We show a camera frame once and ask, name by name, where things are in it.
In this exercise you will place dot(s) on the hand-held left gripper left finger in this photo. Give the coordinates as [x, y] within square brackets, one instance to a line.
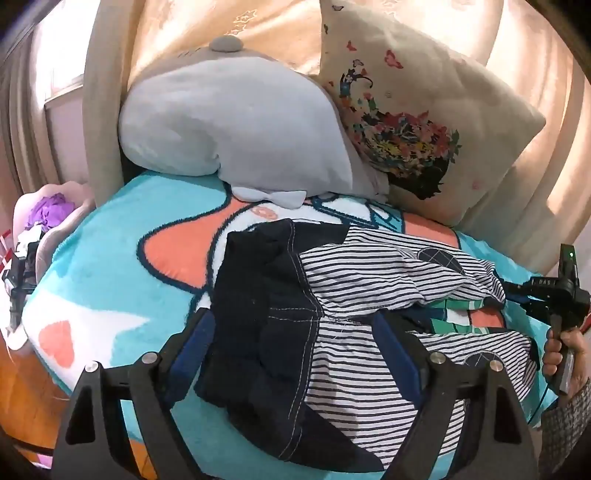
[187, 357]

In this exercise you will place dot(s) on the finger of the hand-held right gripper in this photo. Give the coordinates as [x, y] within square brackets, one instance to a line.
[515, 290]

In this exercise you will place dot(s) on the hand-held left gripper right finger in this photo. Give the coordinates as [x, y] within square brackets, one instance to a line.
[399, 355]

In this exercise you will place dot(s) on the navy and striped pants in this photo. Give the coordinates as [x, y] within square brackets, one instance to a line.
[295, 323]

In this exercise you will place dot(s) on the person's right forearm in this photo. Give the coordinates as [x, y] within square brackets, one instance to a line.
[565, 438]

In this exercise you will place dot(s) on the person's right hand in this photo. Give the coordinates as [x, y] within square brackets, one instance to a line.
[579, 350]

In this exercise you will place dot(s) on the teal cartoon printed blanket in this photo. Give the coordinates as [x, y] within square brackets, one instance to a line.
[115, 295]

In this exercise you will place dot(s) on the pink shell-shaped chair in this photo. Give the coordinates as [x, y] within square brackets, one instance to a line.
[69, 221]

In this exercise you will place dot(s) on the black device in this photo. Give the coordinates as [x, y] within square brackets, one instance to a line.
[21, 272]

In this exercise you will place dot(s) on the purple cloth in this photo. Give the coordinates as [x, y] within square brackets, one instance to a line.
[46, 210]

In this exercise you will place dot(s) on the cream floral print cushion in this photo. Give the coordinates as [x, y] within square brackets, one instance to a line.
[415, 106]

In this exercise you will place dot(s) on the beige padded headboard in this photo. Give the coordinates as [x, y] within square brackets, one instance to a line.
[545, 60]

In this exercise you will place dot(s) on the grey plush pillow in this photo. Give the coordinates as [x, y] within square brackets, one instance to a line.
[221, 120]

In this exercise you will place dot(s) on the beige window curtain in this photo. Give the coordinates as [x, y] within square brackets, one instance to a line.
[32, 87]

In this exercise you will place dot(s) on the beige padded bed frame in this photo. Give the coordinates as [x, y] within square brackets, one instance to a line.
[104, 106]

